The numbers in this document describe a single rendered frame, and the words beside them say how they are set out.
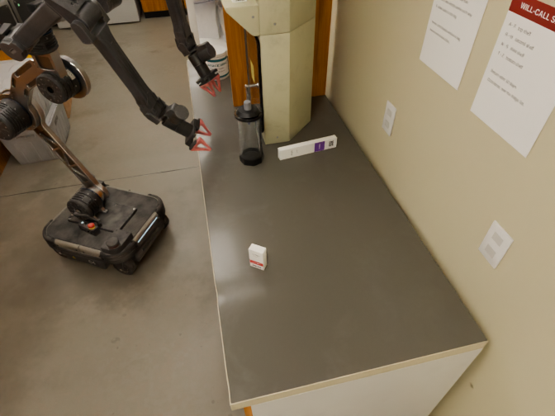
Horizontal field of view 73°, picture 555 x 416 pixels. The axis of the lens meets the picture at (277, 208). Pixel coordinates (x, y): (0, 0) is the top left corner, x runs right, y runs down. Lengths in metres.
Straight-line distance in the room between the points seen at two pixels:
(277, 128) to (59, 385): 1.65
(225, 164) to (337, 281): 0.71
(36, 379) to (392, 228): 1.89
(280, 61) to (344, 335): 1.01
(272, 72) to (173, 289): 1.43
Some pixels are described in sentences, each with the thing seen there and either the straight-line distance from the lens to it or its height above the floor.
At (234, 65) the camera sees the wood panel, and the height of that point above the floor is 1.15.
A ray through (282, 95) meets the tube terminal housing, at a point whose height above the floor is 1.17.
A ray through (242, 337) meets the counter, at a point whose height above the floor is 0.94.
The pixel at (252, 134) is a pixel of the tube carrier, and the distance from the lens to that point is 1.49.
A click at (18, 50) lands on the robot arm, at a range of 1.60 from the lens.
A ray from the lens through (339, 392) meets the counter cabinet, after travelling 1.14.
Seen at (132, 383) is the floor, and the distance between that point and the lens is 2.17.
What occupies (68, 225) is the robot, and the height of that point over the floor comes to 0.24.
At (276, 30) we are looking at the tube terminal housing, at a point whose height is 1.42.
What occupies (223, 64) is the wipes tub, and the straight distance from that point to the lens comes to 2.25.
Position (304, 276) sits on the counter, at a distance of 1.19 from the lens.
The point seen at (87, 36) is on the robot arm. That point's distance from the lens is 1.31.
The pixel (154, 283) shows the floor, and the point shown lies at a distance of 2.44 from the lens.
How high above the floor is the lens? 1.91
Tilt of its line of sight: 45 degrees down
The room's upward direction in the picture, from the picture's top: 2 degrees counter-clockwise
